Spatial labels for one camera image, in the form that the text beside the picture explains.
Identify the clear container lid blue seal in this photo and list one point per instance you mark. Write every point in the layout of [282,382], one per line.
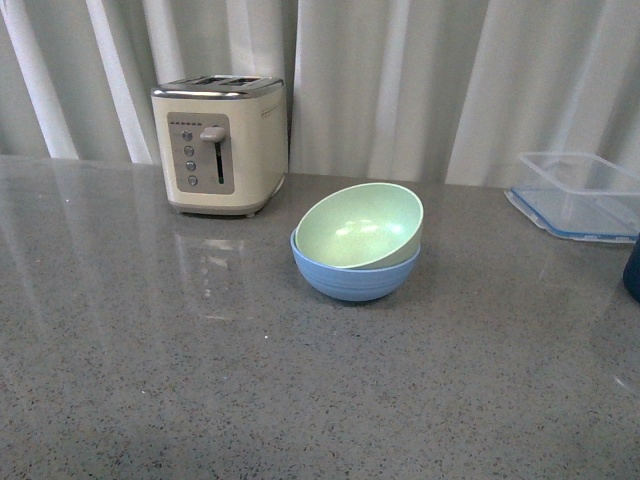
[579,216]

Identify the dark blue saucepan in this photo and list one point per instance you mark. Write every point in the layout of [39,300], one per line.
[631,273]

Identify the clear plastic food container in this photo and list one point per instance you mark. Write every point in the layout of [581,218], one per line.
[576,173]

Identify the cream two-slot toaster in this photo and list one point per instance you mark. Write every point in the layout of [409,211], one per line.
[223,142]

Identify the white curtain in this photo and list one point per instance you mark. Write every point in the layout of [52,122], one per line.
[435,91]

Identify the green plastic bowl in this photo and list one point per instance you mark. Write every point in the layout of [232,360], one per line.
[366,226]

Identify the blue plastic bowl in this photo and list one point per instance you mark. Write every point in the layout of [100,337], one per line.
[352,285]

